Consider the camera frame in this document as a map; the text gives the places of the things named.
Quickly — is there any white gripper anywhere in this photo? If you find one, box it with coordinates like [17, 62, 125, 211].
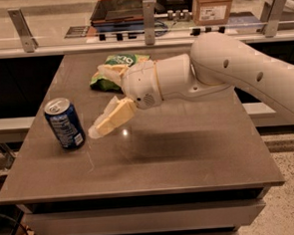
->
[88, 61, 162, 138]

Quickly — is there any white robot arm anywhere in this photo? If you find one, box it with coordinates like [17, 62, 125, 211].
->
[88, 33, 294, 138]

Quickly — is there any green chip bag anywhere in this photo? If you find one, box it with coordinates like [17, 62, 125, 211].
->
[90, 54, 150, 93]

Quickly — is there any cardboard box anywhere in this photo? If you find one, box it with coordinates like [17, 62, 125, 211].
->
[192, 0, 233, 26]

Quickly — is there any blue pepsi can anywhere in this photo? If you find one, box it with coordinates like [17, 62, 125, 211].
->
[44, 98, 86, 149]

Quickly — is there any dark tray with orange rim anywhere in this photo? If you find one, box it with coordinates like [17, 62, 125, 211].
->
[90, 0, 146, 25]

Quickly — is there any right metal glass bracket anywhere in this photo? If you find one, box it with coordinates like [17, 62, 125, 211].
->
[260, 0, 287, 38]

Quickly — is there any middle metal glass bracket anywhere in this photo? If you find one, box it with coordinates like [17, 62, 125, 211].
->
[143, 0, 155, 46]

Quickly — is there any left metal glass bracket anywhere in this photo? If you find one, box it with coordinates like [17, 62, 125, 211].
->
[8, 9, 38, 53]

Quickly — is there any metal glass bracket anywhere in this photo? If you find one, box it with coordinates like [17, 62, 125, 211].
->
[260, 0, 287, 38]
[8, 9, 38, 53]
[143, 0, 155, 46]

